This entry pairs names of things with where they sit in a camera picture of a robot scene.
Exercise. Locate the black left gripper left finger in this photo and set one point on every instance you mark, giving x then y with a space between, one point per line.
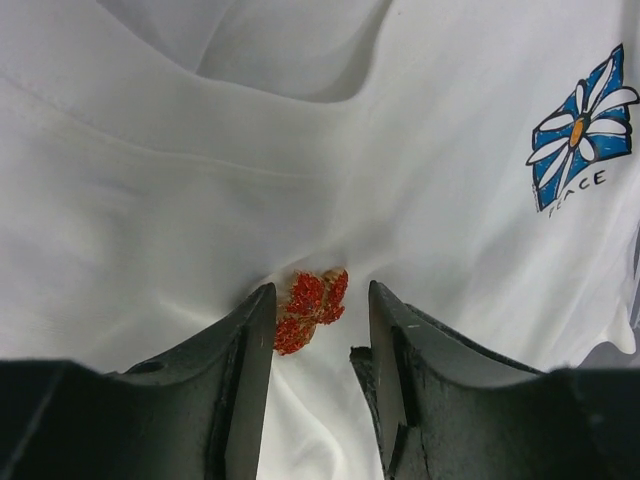
195 411

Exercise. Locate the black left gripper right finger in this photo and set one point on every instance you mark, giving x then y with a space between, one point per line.
445 407

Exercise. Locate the red glitter brooch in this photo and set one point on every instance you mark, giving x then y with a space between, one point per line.
308 299

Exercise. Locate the white t-shirt with flower print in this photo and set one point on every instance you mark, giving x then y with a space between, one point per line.
160 159

